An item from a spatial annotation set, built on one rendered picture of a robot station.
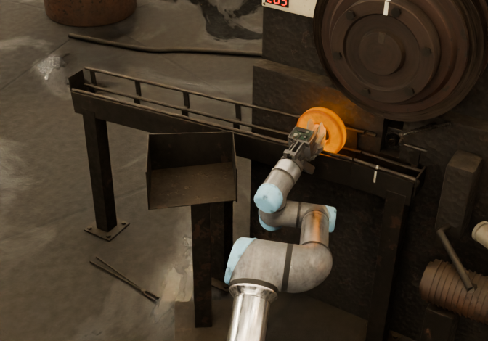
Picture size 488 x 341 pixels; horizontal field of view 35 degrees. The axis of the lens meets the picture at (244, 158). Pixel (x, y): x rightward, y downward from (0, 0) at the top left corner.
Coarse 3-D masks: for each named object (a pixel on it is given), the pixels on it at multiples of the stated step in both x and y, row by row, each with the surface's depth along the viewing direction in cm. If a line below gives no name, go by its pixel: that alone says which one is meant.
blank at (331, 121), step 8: (304, 112) 232; (312, 112) 229; (320, 112) 228; (328, 112) 228; (304, 120) 232; (312, 120) 231; (320, 120) 229; (328, 120) 228; (336, 120) 227; (328, 128) 229; (336, 128) 227; (344, 128) 229; (336, 136) 229; (344, 136) 229; (328, 144) 231; (336, 144) 230; (336, 152) 231
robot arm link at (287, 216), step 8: (288, 200) 221; (288, 208) 218; (296, 208) 218; (264, 216) 219; (272, 216) 217; (280, 216) 218; (288, 216) 218; (296, 216) 218; (264, 224) 222; (272, 224) 220; (280, 224) 220; (288, 224) 219
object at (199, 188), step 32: (160, 160) 241; (192, 160) 242; (224, 160) 242; (160, 192) 232; (192, 192) 231; (224, 192) 230; (192, 224) 239; (192, 256) 247; (192, 320) 268; (224, 320) 268
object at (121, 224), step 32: (96, 128) 280; (96, 160) 288; (96, 192) 298; (96, 224) 311; (128, 224) 311; (224, 224) 268; (384, 224) 231; (224, 256) 277; (384, 256) 237; (224, 288) 281; (384, 288) 243; (384, 320) 250
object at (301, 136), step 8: (296, 128) 223; (304, 128) 222; (288, 136) 221; (296, 136) 221; (304, 136) 219; (312, 136) 221; (296, 144) 218; (304, 144) 219; (312, 144) 220; (288, 152) 216; (296, 152) 216; (304, 152) 222; (312, 152) 222; (296, 160) 217
